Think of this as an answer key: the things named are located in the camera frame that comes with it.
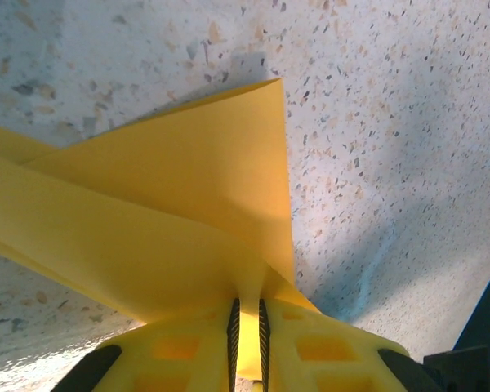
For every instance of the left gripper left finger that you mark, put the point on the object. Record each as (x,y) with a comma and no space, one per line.
(175,359)

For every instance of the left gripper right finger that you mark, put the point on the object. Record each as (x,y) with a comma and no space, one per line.
(326,359)

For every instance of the yellow paper sheet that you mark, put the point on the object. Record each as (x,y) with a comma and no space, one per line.
(167,196)

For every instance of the blue table border strip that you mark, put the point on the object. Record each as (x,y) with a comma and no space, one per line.
(488,310)

